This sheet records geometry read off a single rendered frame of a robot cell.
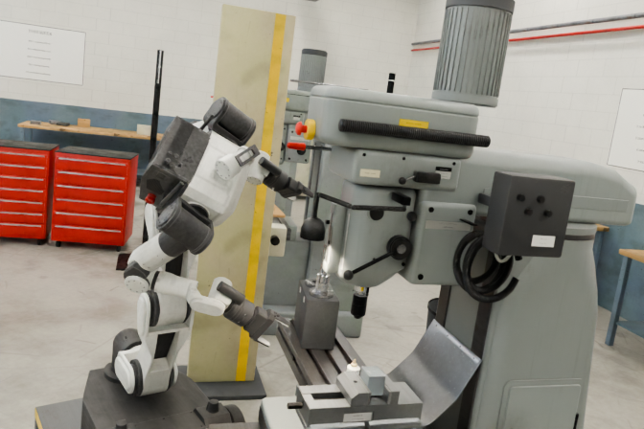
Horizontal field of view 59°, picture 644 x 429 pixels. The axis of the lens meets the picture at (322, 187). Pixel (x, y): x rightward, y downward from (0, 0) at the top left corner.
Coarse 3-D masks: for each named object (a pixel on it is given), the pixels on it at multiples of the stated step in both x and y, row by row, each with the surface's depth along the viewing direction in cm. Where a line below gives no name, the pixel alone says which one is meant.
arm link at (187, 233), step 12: (180, 216) 163; (192, 216) 166; (168, 228) 162; (180, 228) 163; (192, 228) 164; (204, 228) 168; (168, 240) 167; (180, 240) 165; (192, 240) 165; (168, 252) 169; (180, 252) 170
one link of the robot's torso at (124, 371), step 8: (120, 352) 229; (128, 352) 230; (136, 352) 232; (120, 360) 227; (128, 360) 231; (120, 368) 225; (128, 368) 220; (176, 368) 229; (120, 376) 225; (128, 376) 218; (176, 376) 227; (128, 384) 217; (128, 392) 219
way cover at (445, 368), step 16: (432, 336) 200; (448, 336) 193; (416, 352) 203; (432, 352) 196; (448, 352) 189; (464, 352) 183; (400, 368) 202; (416, 368) 197; (432, 368) 191; (448, 368) 185; (464, 368) 179; (416, 384) 191; (432, 384) 186; (448, 384) 181; (464, 384) 176; (432, 400) 181; (448, 400) 176
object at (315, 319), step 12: (300, 288) 216; (312, 288) 208; (300, 300) 214; (312, 300) 201; (324, 300) 202; (336, 300) 203; (300, 312) 211; (312, 312) 201; (324, 312) 202; (336, 312) 203; (300, 324) 209; (312, 324) 202; (324, 324) 203; (336, 324) 204; (300, 336) 207; (312, 336) 203; (324, 336) 204; (312, 348) 204; (324, 348) 204
